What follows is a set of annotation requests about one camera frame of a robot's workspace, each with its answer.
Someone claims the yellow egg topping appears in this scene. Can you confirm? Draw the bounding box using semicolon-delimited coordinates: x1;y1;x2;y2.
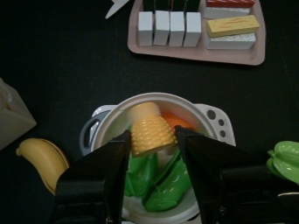
205;15;260;38

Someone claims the dark green toy block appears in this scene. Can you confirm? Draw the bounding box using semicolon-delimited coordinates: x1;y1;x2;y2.
185;0;201;13
154;0;172;12
172;0;186;12
141;0;156;12

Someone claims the green toy pepper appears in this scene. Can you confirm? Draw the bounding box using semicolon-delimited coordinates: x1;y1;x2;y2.
265;140;299;186

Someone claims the white toy rice block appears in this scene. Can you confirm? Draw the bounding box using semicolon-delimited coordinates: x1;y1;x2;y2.
181;11;203;48
152;10;172;46
168;10;186;47
137;10;154;47

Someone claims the yellow toy corn cob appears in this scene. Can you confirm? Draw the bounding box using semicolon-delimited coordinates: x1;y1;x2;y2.
126;101;178;157

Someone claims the red striped salmon topping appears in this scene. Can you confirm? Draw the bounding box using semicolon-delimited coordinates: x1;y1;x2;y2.
205;0;257;9

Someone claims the white round pot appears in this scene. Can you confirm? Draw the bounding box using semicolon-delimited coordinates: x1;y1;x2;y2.
90;92;217;224

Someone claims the plain white nigiri rice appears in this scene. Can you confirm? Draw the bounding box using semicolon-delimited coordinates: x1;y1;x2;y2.
203;6;251;20

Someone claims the orange toy vegetable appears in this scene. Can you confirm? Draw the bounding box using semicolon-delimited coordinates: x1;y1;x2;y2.
161;112;196;131

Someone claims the green toy corn husk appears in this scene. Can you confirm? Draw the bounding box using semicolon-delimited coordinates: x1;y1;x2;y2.
124;150;193;213

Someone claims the beige box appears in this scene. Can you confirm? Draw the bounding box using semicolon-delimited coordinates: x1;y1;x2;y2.
0;78;38;151

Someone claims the white strainer with grey handle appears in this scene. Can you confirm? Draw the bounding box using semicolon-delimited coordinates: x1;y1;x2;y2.
78;103;237;156

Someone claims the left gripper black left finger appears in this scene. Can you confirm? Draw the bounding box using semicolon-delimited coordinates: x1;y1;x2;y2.
50;129;132;224

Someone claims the yellow toy banana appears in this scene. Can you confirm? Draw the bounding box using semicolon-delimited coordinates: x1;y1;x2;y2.
14;137;70;196

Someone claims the white toy knife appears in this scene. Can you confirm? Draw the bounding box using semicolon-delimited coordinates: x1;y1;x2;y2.
104;0;132;20

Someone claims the pink sushi tray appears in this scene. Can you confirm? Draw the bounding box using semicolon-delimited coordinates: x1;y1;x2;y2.
126;0;267;67

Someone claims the speckled white nigiri rice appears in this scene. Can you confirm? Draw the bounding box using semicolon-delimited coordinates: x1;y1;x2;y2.
205;32;257;51

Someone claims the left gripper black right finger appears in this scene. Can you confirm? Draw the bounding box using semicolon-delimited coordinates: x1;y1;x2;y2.
172;125;299;224

